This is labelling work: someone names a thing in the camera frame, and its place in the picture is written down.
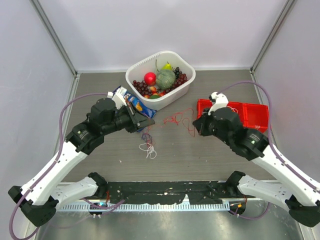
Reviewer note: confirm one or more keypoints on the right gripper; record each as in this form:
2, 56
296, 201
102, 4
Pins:
200, 124

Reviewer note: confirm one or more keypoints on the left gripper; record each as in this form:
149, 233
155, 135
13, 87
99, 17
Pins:
137, 119

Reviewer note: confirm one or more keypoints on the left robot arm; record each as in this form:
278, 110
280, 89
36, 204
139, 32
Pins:
40, 198

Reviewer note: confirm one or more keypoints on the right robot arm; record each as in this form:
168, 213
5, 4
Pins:
296, 193

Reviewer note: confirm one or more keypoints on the blue Doritos chip bag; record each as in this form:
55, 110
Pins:
138, 105

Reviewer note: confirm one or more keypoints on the red bin left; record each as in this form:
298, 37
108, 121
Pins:
202, 104

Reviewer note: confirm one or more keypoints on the red bin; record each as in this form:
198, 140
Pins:
239, 108
202, 104
256, 116

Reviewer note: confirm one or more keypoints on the dark red grape bunch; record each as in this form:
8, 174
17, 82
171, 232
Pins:
142, 88

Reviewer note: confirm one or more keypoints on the red bin middle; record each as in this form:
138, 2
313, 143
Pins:
239, 108

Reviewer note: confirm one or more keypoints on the red apple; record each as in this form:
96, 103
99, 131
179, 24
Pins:
150, 78

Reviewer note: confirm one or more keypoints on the green melon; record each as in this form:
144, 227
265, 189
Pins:
165, 79

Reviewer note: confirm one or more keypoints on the dark grape bunch right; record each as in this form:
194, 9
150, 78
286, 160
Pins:
180, 78

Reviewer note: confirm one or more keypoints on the red bin right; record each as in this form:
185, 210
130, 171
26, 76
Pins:
256, 116

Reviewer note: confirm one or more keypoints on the white plastic basket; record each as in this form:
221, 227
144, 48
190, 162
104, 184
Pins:
160, 98

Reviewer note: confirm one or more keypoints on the yellow green pear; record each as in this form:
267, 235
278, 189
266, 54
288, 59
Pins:
167, 66

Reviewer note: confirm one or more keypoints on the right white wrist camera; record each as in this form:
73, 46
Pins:
218, 100

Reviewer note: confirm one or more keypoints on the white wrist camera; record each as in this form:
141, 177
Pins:
118, 96
218, 100

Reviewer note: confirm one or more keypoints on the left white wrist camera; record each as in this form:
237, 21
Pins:
118, 96

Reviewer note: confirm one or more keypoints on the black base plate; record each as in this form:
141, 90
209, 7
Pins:
168, 192

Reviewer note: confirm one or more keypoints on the white slotted cable duct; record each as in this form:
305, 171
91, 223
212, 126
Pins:
185, 206

